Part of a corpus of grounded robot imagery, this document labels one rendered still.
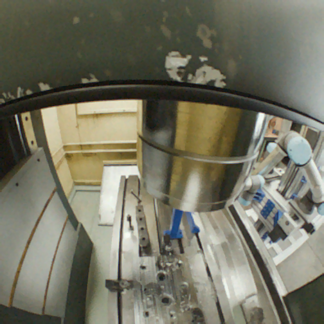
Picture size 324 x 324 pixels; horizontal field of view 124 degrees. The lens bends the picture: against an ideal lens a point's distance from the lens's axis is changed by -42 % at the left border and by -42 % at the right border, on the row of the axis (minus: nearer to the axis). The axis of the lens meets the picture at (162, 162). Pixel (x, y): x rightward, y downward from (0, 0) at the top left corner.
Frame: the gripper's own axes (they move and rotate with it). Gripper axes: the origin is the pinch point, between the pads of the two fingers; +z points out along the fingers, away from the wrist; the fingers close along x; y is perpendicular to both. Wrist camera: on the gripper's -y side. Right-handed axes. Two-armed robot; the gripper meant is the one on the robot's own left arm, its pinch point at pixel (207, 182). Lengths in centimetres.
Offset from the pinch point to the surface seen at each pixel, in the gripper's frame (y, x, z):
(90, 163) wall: 33, 70, 79
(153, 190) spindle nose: -28, -36, 28
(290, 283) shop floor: 118, -67, -134
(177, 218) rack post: 13.3, -8.5, 14.4
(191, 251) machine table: 30.0, -17.9, 6.5
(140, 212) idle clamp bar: 23.8, 4.6, 30.5
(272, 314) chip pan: 52, -71, -40
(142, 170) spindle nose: -30, -35, 30
